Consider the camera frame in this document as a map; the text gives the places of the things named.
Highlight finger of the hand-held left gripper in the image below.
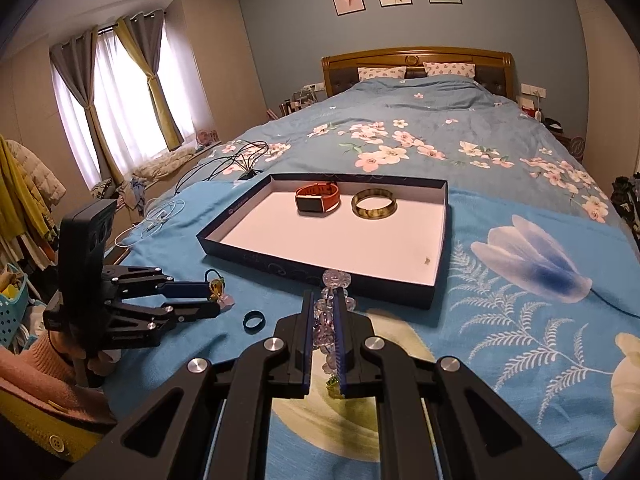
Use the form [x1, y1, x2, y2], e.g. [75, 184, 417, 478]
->
[102, 264, 217, 307]
[100, 300, 222, 352]

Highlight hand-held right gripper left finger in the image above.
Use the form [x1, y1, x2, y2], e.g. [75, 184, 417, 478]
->
[62, 290, 316, 480]

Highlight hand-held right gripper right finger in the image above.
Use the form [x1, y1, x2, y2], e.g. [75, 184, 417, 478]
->
[334, 289, 583, 480]

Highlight amber pendant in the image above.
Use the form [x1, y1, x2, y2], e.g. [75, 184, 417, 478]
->
[204, 267, 226, 303]

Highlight clear crystal bead bracelet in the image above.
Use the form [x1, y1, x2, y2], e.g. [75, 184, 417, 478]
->
[312, 269, 357, 392]

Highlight dark blue box tray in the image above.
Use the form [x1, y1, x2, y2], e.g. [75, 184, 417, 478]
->
[196, 172, 453, 313]

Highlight person's left forearm pink sleeve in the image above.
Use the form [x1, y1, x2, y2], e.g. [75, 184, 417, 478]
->
[0, 332, 117, 426]

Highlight person's left hand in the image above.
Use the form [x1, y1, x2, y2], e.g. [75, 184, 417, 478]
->
[88, 350, 121, 376]

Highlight pile of clothes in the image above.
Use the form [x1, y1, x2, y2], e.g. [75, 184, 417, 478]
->
[90, 175, 151, 211]

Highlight white puffer jacket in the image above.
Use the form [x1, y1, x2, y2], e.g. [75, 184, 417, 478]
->
[6, 139, 67, 207]

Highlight light blue plastic basket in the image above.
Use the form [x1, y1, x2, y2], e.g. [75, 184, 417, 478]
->
[0, 272, 30, 348]

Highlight yellow hanging garment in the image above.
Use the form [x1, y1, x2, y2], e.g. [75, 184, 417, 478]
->
[0, 135, 57, 243]

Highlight beige fluffy cushion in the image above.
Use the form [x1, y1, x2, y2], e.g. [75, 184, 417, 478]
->
[131, 147, 198, 180]

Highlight green brown bangle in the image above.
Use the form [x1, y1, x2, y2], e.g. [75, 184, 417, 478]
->
[351, 187, 398, 221]

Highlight orange smartwatch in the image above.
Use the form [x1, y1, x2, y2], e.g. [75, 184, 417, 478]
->
[294, 181, 343, 217]

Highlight grey olive curtain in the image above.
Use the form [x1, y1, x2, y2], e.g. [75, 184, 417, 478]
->
[49, 27, 123, 183]
[114, 10, 185, 153]

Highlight white sheer curtain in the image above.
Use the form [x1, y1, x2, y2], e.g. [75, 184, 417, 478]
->
[55, 22, 201, 173]

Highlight yellow garment with button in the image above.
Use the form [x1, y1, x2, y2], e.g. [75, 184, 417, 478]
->
[0, 395, 118, 466]

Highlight blue floral duvet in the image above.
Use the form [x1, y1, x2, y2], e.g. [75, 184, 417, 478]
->
[175, 74, 613, 226]

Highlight wooden bed headboard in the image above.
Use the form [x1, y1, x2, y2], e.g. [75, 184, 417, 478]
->
[320, 48, 516, 100]

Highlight white patterned pillow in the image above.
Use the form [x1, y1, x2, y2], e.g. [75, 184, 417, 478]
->
[357, 66, 407, 82]
[423, 61, 476, 79]

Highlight dark clothes heap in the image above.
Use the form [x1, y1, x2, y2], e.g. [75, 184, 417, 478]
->
[610, 175, 640, 242]

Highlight white cable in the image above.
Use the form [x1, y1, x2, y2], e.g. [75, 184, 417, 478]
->
[114, 199, 186, 248]

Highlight black cables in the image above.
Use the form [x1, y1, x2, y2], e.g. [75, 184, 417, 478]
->
[175, 141, 271, 196]

